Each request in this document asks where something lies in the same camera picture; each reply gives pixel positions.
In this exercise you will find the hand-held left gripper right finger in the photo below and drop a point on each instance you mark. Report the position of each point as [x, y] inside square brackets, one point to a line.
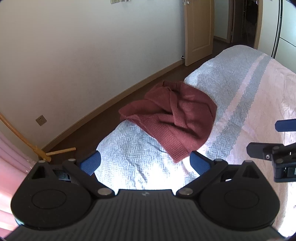
[197, 162]

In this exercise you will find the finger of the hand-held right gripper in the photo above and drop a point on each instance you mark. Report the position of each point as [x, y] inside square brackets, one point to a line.
[261, 150]
[285, 125]

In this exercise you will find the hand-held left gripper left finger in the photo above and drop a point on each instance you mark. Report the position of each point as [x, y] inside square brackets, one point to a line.
[91, 162]

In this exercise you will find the dark red knit sweater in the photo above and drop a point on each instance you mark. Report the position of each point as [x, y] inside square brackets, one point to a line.
[180, 115]

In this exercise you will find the bed with striped blanket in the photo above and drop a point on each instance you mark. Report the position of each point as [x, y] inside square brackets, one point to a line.
[254, 104]

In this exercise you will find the wooden baseboard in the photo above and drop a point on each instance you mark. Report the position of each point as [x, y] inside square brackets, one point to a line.
[104, 105]

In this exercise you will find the wooden coat stand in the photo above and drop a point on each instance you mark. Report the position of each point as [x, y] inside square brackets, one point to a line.
[23, 139]

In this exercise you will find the white panelled wardrobe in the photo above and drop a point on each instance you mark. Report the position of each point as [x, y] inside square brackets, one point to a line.
[288, 23]

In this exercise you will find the light wooden door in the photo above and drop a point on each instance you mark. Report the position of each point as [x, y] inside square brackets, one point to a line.
[198, 30]

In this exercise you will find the beige wall socket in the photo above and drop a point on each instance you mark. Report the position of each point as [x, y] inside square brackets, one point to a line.
[41, 120]

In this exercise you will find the wooden door frame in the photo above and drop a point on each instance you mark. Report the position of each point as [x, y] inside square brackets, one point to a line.
[259, 23]

